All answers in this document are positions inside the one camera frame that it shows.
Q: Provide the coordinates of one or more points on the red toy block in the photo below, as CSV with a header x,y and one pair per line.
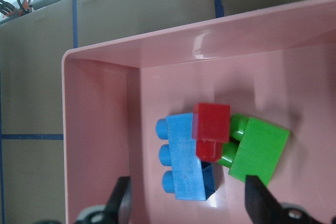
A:
x,y
210,130

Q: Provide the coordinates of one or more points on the blue toy block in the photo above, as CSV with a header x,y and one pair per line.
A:
x,y
189,178

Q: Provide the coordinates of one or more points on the green toy block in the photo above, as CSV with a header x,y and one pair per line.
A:
x,y
254,148

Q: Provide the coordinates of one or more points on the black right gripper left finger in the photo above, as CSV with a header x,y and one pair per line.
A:
x,y
119,205

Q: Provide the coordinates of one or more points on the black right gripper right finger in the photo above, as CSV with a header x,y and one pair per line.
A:
x,y
260,204

